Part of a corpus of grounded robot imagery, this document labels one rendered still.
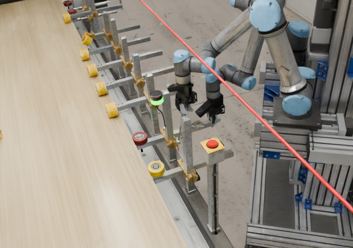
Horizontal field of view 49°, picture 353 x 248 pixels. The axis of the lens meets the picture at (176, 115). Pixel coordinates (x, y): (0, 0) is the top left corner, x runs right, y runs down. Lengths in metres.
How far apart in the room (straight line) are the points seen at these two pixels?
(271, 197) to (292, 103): 1.07
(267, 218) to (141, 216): 1.08
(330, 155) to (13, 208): 1.45
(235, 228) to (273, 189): 0.37
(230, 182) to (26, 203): 1.63
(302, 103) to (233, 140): 1.71
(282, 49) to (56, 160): 1.20
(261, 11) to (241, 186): 1.72
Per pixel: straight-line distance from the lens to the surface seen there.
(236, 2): 2.00
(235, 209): 2.83
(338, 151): 1.93
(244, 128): 3.48
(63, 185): 1.88
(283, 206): 2.62
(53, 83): 2.65
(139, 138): 2.01
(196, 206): 1.94
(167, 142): 2.04
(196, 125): 2.13
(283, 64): 1.64
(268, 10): 1.53
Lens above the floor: 2.20
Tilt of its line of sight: 37 degrees down
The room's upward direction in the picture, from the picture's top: 5 degrees counter-clockwise
